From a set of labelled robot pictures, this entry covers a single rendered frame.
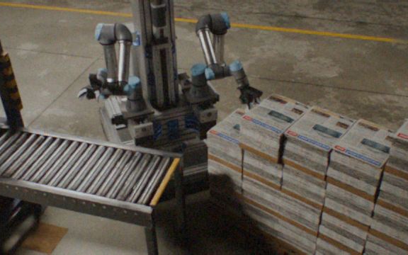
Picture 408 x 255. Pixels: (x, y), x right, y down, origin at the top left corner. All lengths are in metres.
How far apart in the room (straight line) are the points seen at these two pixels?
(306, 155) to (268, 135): 0.25
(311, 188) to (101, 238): 1.63
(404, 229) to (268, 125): 0.94
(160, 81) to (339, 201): 1.54
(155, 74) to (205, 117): 0.48
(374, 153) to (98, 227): 2.11
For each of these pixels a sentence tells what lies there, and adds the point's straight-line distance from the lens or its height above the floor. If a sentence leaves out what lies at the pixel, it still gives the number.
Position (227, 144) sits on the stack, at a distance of 3.19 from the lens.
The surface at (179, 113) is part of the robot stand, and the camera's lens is 3.63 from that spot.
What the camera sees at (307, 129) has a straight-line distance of 2.89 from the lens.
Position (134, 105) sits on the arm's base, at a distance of 3.50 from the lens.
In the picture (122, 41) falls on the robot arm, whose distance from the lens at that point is 3.24.
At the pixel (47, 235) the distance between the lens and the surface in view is 3.90.
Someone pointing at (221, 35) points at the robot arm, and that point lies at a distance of 3.40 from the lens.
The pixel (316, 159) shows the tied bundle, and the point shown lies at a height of 0.96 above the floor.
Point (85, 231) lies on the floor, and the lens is 3.84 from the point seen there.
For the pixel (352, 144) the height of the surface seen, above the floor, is 1.07.
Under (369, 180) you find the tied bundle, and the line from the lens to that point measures 2.76.
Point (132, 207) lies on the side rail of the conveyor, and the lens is 2.78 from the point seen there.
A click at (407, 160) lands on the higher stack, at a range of 2.61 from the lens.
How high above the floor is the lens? 2.71
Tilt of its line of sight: 35 degrees down
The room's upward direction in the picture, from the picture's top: 2 degrees counter-clockwise
